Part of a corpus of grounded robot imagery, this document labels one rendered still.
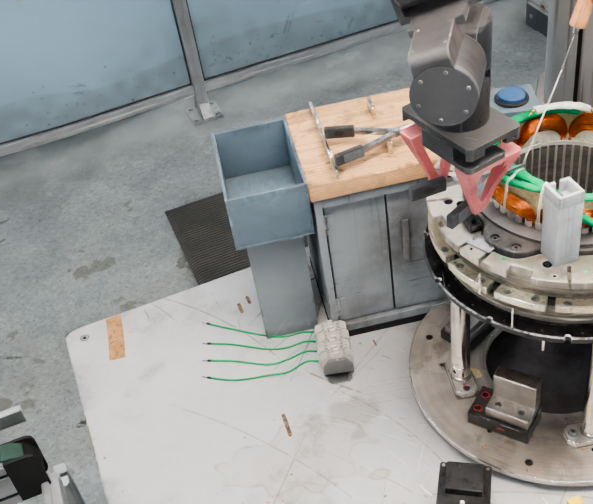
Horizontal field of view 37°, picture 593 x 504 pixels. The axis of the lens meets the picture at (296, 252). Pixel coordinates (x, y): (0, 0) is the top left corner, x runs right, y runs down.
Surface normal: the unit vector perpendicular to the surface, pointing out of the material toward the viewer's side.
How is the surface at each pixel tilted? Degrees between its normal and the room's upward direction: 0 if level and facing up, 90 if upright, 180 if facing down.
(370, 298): 90
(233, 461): 0
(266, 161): 90
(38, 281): 0
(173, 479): 0
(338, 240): 90
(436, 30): 19
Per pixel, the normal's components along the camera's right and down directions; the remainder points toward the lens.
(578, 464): -0.13, -0.75
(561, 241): 0.33, 0.58
